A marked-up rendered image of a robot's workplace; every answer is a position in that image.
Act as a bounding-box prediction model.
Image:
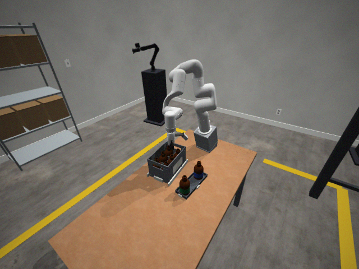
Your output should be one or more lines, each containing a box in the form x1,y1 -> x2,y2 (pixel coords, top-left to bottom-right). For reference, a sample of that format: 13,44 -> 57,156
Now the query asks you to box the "brown glass bottle with green label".
179,175 -> 190,196

